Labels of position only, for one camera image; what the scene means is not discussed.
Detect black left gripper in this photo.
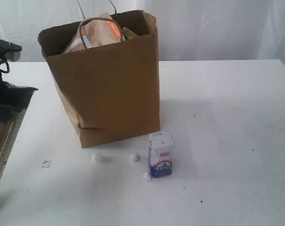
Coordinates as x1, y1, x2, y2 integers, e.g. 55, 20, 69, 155
0, 72, 38, 122

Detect spaghetti packet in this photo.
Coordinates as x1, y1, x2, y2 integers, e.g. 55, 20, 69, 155
0, 109, 26, 180

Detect brown paper shopping bag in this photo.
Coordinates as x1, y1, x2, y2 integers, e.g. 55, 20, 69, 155
38, 10, 160, 148

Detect brown pouch with orange label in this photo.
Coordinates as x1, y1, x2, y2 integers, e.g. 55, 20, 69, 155
62, 20, 125, 54

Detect small white blue milk carton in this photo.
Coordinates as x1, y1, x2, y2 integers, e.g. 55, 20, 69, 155
148, 130, 175, 178

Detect clear jar yellow lid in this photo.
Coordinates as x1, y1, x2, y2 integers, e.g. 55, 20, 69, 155
122, 27, 138, 40

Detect clear plastic scrap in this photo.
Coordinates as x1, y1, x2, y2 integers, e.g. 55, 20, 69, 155
41, 160, 52, 169

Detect small white ball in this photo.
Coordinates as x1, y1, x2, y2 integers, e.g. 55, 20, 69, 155
129, 153, 140, 162
143, 171, 152, 182
92, 153, 103, 162

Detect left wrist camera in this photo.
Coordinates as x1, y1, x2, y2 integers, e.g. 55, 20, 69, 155
0, 39, 22, 62

